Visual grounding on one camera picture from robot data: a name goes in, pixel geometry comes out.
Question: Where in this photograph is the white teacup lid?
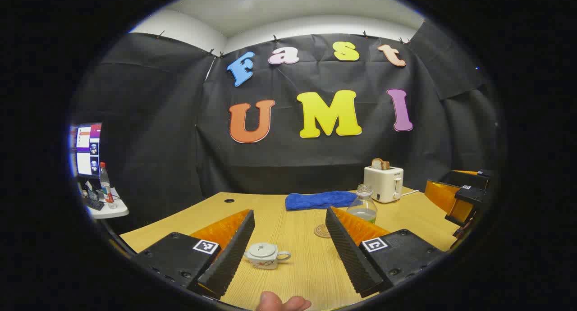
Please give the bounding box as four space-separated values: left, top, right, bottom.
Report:
247 242 278 259

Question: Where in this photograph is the red-cap plastic bottle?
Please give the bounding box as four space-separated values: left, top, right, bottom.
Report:
99 162 117 209

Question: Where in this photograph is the computer monitor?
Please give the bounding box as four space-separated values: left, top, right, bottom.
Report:
70 123 102 178

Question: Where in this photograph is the black backdrop cloth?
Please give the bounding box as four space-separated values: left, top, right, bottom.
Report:
72 20 501 233

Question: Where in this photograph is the blue towel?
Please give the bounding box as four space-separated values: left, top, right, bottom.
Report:
285 191 359 211

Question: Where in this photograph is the clear green-label water bottle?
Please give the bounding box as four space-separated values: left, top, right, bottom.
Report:
346 184 378 224

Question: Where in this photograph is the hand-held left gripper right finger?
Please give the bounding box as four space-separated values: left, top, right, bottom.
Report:
325 206 445 299

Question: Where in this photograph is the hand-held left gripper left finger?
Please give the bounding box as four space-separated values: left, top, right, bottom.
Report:
134 209 256 300

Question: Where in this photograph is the white toaster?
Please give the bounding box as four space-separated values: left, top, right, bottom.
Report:
363 166 404 204

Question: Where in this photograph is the white ceramic teacup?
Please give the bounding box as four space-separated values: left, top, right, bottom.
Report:
244 250 292 270

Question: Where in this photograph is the white side table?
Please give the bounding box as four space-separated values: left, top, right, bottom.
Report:
83 187 130 220

